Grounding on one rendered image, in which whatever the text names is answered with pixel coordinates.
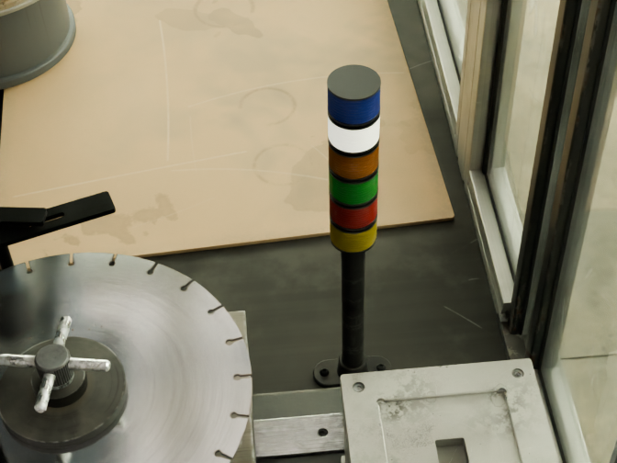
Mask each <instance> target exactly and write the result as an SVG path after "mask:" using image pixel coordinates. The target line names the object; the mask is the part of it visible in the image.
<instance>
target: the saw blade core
mask: <svg viewBox="0 0 617 463"><path fill-rule="evenodd" d="M113 258H114V254H111V253H73V265H68V264H70V254H58V255H53V256H47V257H42V258H39V259H35V260H31V261H28V263H29V267H30V270H31V271H32V272H31V273H29V274H28V273H27V272H28V270H27V266H26V263H25V262H24V263H21V264H18V265H13V266H10V267H8V268H6V269H3V270H1V271H0V354H9V355H21V354H22V353H23V352H25V351H26V350H28V349H29V348H30V347H32V346H34V345H36V344H39V343H42V342H44V341H47V340H50V339H54V338H55V335H56V333H57V329H58V326H59V322H60V319H61V317H62V316H69V317H70V318H71V319H72V323H71V327H70V330H69V333H68V336H76V337H84V338H88V339H92V340H95V341H98V342H99V343H101V344H104V345H105V346H107V347H108V348H110V349H111V350H112V351H113V352H114V353H115V354H116V355H117V356H118V358H119V360H120V362H121V364H122V366H123V367H124V371H125V375H126V379H127V395H126V399H125V402H124V404H123V407H122V409H121V411H120V413H119V414H118V416H117V418H116V419H115V420H114V421H113V422H112V424H111V425H110V426H109V427H107V428H106V429H105V430H104V431H103V432H101V433H100V434H98V435H96V436H95V437H93V438H91V439H89V440H87V441H85V442H83V443H81V444H78V445H75V446H67V447H62V448H44V447H38V446H32V445H29V444H27V443H25V442H23V441H21V440H19V439H18V438H16V437H15V436H14V435H12V434H11V433H10V432H9V431H8V429H7V428H6V426H5V424H4V423H3V420H2V418H1V415H0V463H231V460H229V459H226V458H224V457H216V456H215V454H216V453H217V452H220V453H221V455H223V456H225V457H229V458H232V459H233V458H234V456H235V454H236V452H237V450H238V448H239V446H240V444H241V440H242V438H243V436H244V433H245V430H246V427H247V423H248V421H249V419H248V418H241V417H235V418H232V417H230V416H231V415H232V414H234V413H235V414H237V415H239V416H246V417H249V416H250V412H251V407H252V377H250V378H240V379H235V377H236V376H240V377H248V376H252V368H251V362H250V358H249V354H248V351H247V347H246V345H245V343H244V340H243V339H242V335H241V332H240V330H239V328H238V326H237V325H236V323H235V321H234V320H233V319H232V318H231V316H230V314H229V313H228V312H227V310H226V309H225V308H224V307H222V308H220V309H218V310H217V308H219V307H221V306H222V305H221V303H220V302H219V301H218V300H217V299H216V298H215V297H214V296H213V295H212V294H211V293H209V292H208V291H207V290H206V289H205V288H203V287H202V286H201V285H199V284H198V283H197V282H196V281H194V282H193V283H191V282H192V279H191V278H190V277H187V276H185V275H184V274H182V273H180V272H178V271H176V270H174V269H172V268H170V267H168V266H166V265H161V264H159V263H158V264H157V266H156V267H155V268H154V269H153V267H154V266H155V262H153V261H150V260H147V259H143V258H139V257H135V256H130V255H124V254H117V256H116V258H115V261H114V263H115V264H114V265H110V264H111V263H112V260H113ZM152 269H153V270H152ZM151 270H152V271H153V273H152V274H151V275H149V274H148V272H150V271H151ZM189 283H191V284H190V285H189V286H188V287H187V288H186V290H184V291H183V290H181V288H185V287H186V286H187V285H188V284H189ZM215 310H216V311H215ZM209 311H214V313H213V314H208V312H209ZM238 339H241V340H239V341H236V342H233V343H232V344H226V343H227V342H228V341H235V340H238Z"/></svg>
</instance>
